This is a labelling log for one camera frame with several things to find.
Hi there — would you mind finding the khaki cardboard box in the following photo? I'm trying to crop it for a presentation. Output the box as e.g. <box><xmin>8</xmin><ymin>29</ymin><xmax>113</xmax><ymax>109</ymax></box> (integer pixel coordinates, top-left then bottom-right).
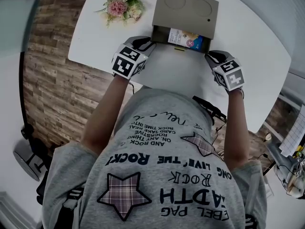
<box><xmin>150</xmin><ymin>0</ymin><xmax>220</xmax><ymax>55</ymax></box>

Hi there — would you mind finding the beige device with cables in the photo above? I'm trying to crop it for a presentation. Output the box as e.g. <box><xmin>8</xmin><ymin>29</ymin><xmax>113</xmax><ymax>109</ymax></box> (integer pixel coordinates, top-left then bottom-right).
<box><xmin>273</xmin><ymin>146</ymin><xmax>305</xmax><ymax>199</ymax></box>

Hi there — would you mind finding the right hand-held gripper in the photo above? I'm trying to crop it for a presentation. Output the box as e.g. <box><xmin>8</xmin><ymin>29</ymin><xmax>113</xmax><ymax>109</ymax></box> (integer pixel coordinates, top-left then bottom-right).
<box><xmin>204</xmin><ymin>50</ymin><xmax>245</xmax><ymax>95</ymax></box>

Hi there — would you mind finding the person's right forearm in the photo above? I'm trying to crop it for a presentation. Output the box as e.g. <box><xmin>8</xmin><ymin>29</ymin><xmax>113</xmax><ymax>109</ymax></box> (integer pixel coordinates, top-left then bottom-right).
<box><xmin>222</xmin><ymin>89</ymin><xmax>250</xmax><ymax>172</ymax></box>

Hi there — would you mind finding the white and blue packet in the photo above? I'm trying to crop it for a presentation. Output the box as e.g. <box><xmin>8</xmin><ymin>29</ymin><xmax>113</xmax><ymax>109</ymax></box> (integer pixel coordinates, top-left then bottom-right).
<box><xmin>167</xmin><ymin>27</ymin><xmax>204</xmax><ymax>52</ymax></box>

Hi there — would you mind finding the person's left forearm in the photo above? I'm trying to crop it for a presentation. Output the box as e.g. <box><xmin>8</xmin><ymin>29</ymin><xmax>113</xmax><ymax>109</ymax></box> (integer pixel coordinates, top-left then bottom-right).
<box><xmin>81</xmin><ymin>73</ymin><xmax>134</xmax><ymax>156</ymax></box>

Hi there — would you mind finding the glass side table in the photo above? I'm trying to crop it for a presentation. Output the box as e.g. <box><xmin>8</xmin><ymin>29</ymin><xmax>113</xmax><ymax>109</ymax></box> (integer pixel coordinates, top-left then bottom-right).
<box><xmin>0</xmin><ymin>0</ymin><xmax>44</xmax><ymax>55</ymax></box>

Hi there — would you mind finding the black folding stand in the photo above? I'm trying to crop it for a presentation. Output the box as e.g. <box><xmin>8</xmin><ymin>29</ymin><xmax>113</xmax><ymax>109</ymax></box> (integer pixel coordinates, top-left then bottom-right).
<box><xmin>192</xmin><ymin>95</ymin><xmax>228</xmax><ymax>126</ymax></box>

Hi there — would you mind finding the white grid paper sheet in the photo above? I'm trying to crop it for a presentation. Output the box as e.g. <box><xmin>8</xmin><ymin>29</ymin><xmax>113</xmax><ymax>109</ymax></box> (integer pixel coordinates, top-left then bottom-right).
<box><xmin>278</xmin><ymin>104</ymin><xmax>305</xmax><ymax>157</ymax></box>

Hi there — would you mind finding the grey printed t-shirt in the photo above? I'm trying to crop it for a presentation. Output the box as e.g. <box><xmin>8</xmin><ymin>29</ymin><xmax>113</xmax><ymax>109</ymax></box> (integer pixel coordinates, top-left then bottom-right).
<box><xmin>42</xmin><ymin>87</ymin><xmax>268</xmax><ymax>229</ymax></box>

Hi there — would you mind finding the pink artificial flower bouquet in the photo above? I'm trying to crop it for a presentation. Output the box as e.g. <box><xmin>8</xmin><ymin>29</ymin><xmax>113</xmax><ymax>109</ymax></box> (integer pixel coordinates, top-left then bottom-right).
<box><xmin>94</xmin><ymin>0</ymin><xmax>146</xmax><ymax>28</ymax></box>

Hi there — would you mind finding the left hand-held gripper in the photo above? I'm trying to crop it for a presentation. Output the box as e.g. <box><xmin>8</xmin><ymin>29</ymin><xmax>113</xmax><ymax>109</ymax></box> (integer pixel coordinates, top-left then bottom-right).
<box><xmin>111</xmin><ymin>35</ymin><xmax>157</xmax><ymax>80</ymax></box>

